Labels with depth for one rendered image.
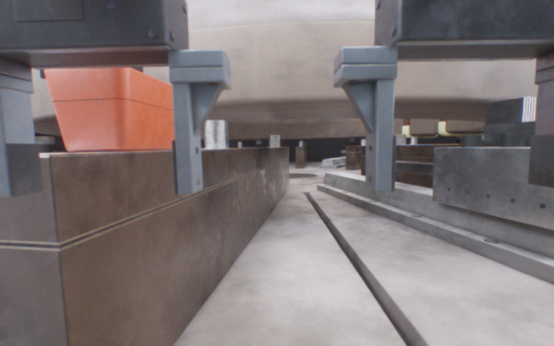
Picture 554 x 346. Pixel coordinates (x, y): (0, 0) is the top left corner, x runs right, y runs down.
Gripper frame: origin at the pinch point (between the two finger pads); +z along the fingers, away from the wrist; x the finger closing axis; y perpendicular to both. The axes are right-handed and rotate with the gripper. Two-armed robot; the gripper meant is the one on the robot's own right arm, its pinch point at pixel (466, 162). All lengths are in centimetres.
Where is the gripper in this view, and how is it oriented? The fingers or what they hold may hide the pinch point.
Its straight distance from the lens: 25.6
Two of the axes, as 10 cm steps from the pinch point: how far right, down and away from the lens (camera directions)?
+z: 0.2, 10.0, 1.0
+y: -0.1, 1.0, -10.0
